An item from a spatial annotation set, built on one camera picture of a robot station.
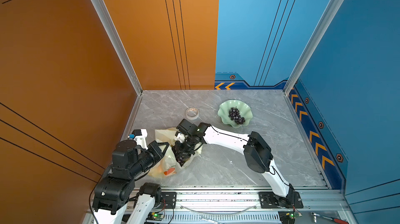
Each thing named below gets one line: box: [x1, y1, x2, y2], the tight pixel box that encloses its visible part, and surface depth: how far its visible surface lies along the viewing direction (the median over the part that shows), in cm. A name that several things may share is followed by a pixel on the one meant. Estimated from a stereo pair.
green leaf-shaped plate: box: [217, 99, 254, 129], surface depth 106 cm
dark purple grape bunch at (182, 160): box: [176, 155, 191, 167], surface depth 75 cm
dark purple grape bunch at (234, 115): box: [228, 106, 246, 125], surface depth 101 cm
